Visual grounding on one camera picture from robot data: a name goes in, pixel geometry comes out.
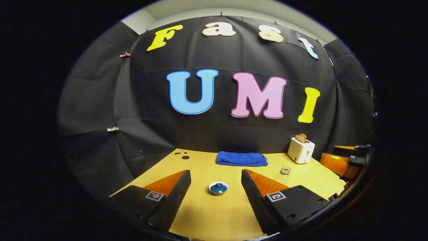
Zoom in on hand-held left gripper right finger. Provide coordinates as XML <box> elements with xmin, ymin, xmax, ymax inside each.
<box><xmin>241</xmin><ymin>169</ymin><xmax>331</xmax><ymax>236</ymax></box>

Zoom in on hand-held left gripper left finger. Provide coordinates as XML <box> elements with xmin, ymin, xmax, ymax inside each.
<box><xmin>110</xmin><ymin>170</ymin><xmax>192</xmax><ymax>231</ymax></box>

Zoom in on clear plastic water bottle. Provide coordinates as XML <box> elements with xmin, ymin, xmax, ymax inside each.
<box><xmin>274</xmin><ymin>166</ymin><xmax>291</xmax><ymax>184</ymax></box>

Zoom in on white and teal teacup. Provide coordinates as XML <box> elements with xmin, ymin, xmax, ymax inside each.
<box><xmin>209</xmin><ymin>181</ymin><xmax>229</xmax><ymax>196</ymax></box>

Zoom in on white toaster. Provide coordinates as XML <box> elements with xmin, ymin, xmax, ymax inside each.
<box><xmin>288</xmin><ymin>137</ymin><xmax>315</xmax><ymax>164</ymax></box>

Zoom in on blue folded towel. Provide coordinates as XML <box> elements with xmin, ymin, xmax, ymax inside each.
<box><xmin>216</xmin><ymin>151</ymin><xmax>269</xmax><ymax>167</ymax></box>

